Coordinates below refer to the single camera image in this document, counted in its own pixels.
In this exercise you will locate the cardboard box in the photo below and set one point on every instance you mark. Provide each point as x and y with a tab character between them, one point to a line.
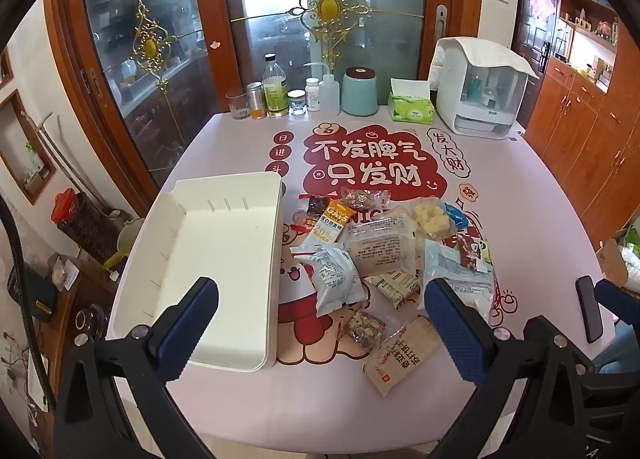
612	259

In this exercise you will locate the white countertop appliance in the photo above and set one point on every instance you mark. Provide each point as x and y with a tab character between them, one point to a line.
480	94

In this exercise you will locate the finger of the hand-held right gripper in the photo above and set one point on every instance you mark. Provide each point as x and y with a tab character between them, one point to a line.
590	309
620	295

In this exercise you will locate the teal canister with brown lid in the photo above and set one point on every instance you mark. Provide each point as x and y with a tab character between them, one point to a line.
359	91

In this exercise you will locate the wooden framed wall niche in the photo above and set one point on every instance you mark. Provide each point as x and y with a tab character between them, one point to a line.
25	144

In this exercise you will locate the white pill bottle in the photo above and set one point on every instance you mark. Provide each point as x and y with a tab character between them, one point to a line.
312	95

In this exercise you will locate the white plastic storage bin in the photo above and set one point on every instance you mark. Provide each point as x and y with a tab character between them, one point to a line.
215	269

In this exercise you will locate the large clear bread packet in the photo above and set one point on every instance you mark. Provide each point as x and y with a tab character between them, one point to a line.
382	244

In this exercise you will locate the orange oat bar packet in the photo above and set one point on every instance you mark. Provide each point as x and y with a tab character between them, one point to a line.
330	226

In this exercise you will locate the beige cracker packet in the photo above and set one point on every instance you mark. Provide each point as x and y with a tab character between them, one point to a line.
400	356

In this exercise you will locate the beige striped snack packet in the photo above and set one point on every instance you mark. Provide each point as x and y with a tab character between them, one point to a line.
395	285

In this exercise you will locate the small metal can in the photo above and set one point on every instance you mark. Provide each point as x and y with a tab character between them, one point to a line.
256	100

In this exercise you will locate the black bag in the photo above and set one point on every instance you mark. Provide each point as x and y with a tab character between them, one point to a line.
32	291

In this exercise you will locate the glass door with gold ornament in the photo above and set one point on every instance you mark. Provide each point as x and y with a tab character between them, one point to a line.
150	49
330	14

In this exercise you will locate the clear yellow cake packet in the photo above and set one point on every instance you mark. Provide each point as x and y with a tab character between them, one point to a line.
429	216

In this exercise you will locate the white blue snack packet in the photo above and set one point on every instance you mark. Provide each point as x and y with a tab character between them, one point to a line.
332	276
452	271

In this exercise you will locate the clear drinking glass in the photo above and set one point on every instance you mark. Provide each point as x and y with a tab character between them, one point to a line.
239	104

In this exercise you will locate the red dates snack packet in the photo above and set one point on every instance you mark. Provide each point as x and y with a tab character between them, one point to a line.
470	249

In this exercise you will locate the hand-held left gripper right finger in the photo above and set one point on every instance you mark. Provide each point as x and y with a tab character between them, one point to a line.
457	334

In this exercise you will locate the dark wooden door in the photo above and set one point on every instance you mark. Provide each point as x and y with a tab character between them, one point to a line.
532	24

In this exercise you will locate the green tissue box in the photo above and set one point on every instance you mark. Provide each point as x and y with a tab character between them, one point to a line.
410	106

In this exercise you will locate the printed pink table mat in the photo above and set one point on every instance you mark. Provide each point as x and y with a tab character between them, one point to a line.
300	409

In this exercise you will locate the small glass jar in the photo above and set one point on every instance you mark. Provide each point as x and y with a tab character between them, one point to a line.
298	102

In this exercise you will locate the dark red snack packet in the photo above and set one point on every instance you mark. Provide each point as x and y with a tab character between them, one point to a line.
316	211

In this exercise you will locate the green label glass bottle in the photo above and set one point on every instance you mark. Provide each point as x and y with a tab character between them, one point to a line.
275	89

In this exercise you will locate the wooden cabinet with shelves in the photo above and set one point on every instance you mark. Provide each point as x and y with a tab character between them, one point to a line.
585	104

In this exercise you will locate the clear nut cluster packet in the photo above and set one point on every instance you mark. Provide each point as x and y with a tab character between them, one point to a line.
367	330
364	199

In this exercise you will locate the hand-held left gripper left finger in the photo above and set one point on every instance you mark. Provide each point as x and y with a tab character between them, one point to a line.
187	329

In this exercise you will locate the small blue snack packet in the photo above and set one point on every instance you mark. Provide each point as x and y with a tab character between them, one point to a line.
459	216

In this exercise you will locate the white plastic pitcher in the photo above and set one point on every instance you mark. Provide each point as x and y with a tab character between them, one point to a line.
129	239

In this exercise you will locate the white squeeze bottle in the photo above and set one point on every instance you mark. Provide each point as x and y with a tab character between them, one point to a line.
330	94

